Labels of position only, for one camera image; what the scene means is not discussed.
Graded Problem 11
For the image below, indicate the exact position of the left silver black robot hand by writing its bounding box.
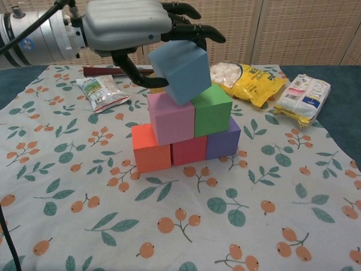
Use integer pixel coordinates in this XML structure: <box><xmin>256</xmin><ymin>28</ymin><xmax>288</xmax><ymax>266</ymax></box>
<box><xmin>83</xmin><ymin>0</ymin><xmax>227</xmax><ymax>89</ymax></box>

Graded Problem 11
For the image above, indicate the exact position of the blue foam cube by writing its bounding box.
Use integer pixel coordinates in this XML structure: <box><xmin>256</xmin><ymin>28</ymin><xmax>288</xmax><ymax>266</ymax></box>
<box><xmin>148</xmin><ymin>40</ymin><xmax>212</xmax><ymax>107</ymax></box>

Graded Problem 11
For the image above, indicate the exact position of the pink foam cube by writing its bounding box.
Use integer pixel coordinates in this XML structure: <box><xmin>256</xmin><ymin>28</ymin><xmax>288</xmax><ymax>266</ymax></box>
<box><xmin>147</xmin><ymin>91</ymin><xmax>196</xmax><ymax>146</ymax></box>

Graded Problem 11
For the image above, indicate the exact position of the green foam cube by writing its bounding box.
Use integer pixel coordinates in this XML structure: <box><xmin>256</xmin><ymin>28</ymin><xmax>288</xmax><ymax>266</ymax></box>
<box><xmin>191</xmin><ymin>84</ymin><xmax>234</xmax><ymax>138</ymax></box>

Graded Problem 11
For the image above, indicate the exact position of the orange foam cube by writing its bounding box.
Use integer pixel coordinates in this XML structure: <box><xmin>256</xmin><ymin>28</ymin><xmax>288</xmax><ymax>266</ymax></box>
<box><xmin>131</xmin><ymin>123</ymin><xmax>172</xmax><ymax>174</ymax></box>

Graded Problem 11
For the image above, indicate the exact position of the bamboo folding screen panel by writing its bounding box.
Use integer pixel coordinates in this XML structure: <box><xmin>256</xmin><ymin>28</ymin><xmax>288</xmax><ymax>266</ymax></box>
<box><xmin>0</xmin><ymin>0</ymin><xmax>142</xmax><ymax>68</ymax></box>
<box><xmin>341</xmin><ymin>25</ymin><xmax>361</xmax><ymax>66</ymax></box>
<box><xmin>139</xmin><ymin>0</ymin><xmax>262</xmax><ymax>65</ymax></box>
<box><xmin>255</xmin><ymin>0</ymin><xmax>361</xmax><ymax>65</ymax></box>

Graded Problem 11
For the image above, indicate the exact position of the dark red folded fan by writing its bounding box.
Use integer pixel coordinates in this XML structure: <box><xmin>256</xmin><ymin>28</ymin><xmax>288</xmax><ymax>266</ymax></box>
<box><xmin>83</xmin><ymin>66</ymin><xmax>153</xmax><ymax>78</ymax></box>

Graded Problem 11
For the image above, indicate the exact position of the white green snack packet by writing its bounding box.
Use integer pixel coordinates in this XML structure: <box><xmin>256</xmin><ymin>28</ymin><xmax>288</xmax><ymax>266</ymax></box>
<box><xmin>76</xmin><ymin>75</ymin><xmax>131</xmax><ymax>113</ymax></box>

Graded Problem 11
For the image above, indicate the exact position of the red foam cube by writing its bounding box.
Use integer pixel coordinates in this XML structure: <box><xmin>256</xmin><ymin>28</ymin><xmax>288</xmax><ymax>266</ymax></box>
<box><xmin>170</xmin><ymin>135</ymin><xmax>209</xmax><ymax>167</ymax></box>

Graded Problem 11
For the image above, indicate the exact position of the yellow marshmallow bag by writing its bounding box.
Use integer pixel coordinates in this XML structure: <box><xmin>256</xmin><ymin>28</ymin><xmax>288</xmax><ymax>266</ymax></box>
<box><xmin>210</xmin><ymin>61</ymin><xmax>289</xmax><ymax>110</ymax></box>

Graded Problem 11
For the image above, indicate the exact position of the purple foam cube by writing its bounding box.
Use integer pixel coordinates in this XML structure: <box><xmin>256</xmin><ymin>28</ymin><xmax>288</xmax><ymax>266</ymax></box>
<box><xmin>205</xmin><ymin>116</ymin><xmax>242</xmax><ymax>160</ymax></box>

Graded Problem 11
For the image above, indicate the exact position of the white yellow-edged snack pack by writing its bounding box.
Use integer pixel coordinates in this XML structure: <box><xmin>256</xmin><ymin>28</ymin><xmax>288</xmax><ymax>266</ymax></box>
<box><xmin>273</xmin><ymin>73</ymin><xmax>331</xmax><ymax>129</ymax></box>

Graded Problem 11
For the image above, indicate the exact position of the floral print tablecloth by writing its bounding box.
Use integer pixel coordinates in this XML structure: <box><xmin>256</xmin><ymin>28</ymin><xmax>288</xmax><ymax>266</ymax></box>
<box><xmin>0</xmin><ymin>64</ymin><xmax>361</xmax><ymax>271</ymax></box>

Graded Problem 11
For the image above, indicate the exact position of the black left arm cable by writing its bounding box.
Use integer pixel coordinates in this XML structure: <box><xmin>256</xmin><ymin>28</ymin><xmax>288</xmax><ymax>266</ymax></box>
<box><xmin>0</xmin><ymin>0</ymin><xmax>77</xmax><ymax>271</ymax></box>

